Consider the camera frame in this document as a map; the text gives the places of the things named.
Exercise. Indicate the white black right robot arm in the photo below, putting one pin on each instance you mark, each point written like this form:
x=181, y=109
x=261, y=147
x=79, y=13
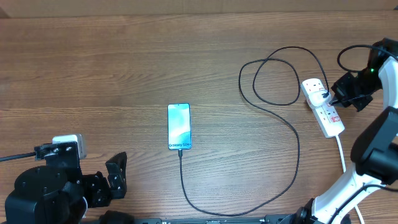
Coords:
x=374, y=154

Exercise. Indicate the blue Galaxy smartphone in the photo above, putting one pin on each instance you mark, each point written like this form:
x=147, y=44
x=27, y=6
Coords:
x=179, y=126

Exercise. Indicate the white power strip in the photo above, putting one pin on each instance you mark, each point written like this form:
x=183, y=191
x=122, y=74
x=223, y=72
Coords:
x=326, y=115

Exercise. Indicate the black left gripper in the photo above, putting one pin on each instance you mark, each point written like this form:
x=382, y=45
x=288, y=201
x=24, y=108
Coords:
x=96, y=182

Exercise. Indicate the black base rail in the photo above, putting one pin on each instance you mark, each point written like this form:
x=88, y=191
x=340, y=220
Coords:
x=118, y=217

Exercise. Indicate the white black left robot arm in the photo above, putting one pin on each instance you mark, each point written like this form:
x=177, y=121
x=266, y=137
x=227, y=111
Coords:
x=59, y=192

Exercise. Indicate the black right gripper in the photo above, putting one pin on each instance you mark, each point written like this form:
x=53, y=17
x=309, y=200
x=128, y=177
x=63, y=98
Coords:
x=339, y=91

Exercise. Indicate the white charger plug adapter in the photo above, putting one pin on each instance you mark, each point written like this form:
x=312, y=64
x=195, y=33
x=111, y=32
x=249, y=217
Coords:
x=318, y=98

